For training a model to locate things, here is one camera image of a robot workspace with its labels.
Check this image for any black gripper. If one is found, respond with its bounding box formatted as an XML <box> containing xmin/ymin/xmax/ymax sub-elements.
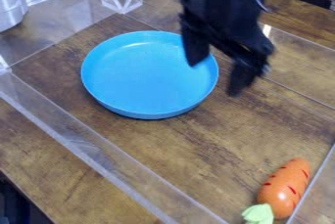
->
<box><xmin>180</xmin><ymin>0</ymin><xmax>275</xmax><ymax>97</ymax></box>

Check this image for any orange toy carrot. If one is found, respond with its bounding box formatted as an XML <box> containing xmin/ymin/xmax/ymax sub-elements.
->
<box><xmin>243</xmin><ymin>157</ymin><xmax>311</xmax><ymax>224</ymax></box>

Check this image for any blue round tray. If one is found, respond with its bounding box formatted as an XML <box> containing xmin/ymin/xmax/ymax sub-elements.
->
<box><xmin>82</xmin><ymin>30</ymin><xmax>219</xmax><ymax>119</ymax></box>

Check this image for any clear acrylic enclosure panel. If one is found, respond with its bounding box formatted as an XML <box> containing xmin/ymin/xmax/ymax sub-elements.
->
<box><xmin>0</xmin><ymin>56</ymin><xmax>228</xmax><ymax>224</ymax></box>

